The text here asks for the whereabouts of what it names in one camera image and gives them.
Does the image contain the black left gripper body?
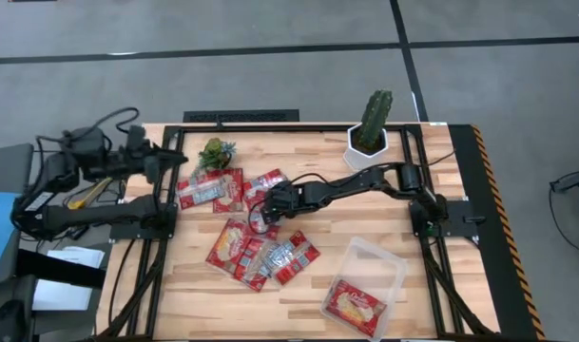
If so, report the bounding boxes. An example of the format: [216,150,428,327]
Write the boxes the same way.
[122,141,163,185]

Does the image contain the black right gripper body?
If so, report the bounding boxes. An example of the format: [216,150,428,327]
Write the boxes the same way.
[268,180,315,219]

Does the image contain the small succulent plant dark pot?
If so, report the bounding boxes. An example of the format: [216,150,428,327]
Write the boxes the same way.
[193,137,237,175]

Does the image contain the yellow tool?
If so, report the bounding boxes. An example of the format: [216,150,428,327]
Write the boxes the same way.
[68,177,114,211]

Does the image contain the white hexagonal plant pot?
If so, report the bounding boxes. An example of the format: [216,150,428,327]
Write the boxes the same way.
[343,123,390,172]

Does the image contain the tall green cactus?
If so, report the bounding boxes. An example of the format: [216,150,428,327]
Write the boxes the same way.
[355,88,395,152]

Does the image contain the clear plastic bin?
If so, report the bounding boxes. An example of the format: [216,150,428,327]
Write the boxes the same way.
[319,236,408,342]

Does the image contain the white paper sheets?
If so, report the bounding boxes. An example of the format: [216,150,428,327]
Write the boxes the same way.
[31,245,106,313]

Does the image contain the black hazard-striped table edge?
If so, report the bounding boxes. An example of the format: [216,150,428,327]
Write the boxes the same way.
[448,123,548,341]

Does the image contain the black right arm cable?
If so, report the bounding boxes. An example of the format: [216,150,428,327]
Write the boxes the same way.
[288,163,407,189]

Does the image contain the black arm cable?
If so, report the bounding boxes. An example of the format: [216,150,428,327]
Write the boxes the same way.
[288,163,407,189]
[34,106,141,146]

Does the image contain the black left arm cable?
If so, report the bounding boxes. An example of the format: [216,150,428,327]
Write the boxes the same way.
[34,106,141,146]

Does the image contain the black aluminium table frame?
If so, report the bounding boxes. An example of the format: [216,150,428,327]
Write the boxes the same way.
[96,123,500,341]

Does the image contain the black floor stand with cable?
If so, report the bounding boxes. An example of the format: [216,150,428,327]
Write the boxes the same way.
[548,165,579,257]

